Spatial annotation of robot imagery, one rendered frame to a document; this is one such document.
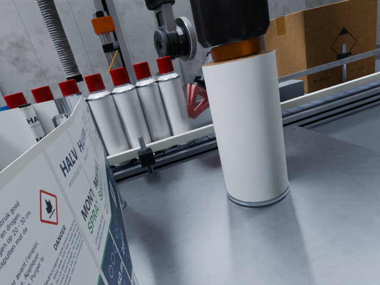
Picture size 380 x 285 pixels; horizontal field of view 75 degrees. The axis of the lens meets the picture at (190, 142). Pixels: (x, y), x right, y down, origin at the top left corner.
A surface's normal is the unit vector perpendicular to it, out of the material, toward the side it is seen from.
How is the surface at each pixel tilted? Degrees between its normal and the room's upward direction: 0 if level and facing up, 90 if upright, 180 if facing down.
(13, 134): 90
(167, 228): 0
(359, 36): 90
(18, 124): 90
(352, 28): 90
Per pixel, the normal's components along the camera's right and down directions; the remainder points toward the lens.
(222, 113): -0.72, 0.40
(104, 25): 0.28, 0.28
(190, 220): -0.22, -0.91
